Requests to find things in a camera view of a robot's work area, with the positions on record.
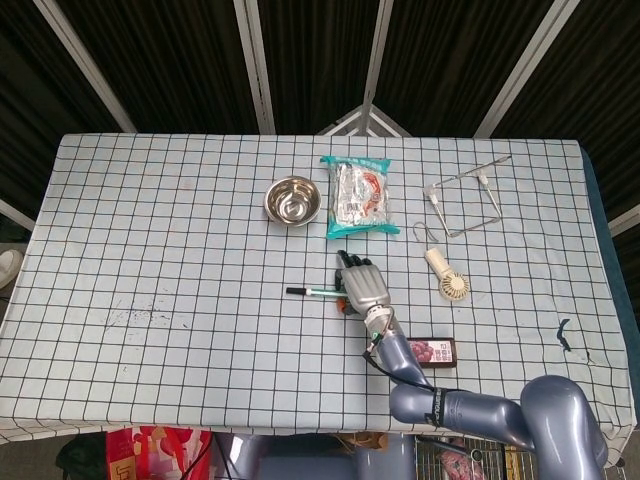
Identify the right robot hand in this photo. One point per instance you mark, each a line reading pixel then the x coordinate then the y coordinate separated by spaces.
pixel 365 287

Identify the white green marker pen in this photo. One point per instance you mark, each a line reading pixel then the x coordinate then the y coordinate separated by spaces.
pixel 322 291

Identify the black marker cap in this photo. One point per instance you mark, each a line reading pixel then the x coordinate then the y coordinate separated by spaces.
pixel 295 290

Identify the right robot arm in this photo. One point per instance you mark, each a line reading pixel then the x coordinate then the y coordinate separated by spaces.
pixel 480 405

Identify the beige handheld fan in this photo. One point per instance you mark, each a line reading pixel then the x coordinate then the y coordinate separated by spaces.
pixel 452 287

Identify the teal snack packet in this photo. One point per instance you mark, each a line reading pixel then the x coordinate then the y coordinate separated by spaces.
pixel 360 200

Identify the grape juice bottle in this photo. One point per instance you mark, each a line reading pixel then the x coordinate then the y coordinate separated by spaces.
pixel 435 352

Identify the stainless steel bowl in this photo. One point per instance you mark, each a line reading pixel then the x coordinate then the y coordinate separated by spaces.
pixel 292 201

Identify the grey robot torso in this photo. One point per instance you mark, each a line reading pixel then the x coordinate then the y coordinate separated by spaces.
pixel 310 460

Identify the blue checked tablecloth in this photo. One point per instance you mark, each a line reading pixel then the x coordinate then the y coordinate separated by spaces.
pixel 175 300

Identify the red shopping bag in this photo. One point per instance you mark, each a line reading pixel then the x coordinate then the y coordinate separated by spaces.
pixel 155 452

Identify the dark pleated curtain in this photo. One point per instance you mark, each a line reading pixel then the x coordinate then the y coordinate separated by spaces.
pixel 175 60

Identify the white shoe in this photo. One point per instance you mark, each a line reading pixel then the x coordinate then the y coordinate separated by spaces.
pixel 10 267

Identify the white triangular frame base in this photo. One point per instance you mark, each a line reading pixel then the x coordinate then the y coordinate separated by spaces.
pixel 362 122

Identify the white frame post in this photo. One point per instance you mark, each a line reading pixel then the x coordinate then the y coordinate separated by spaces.
pixel 376 55
pixel 255 65
pixel 15 214
pixel 530 65
pixel 625 221
pixel 85 65

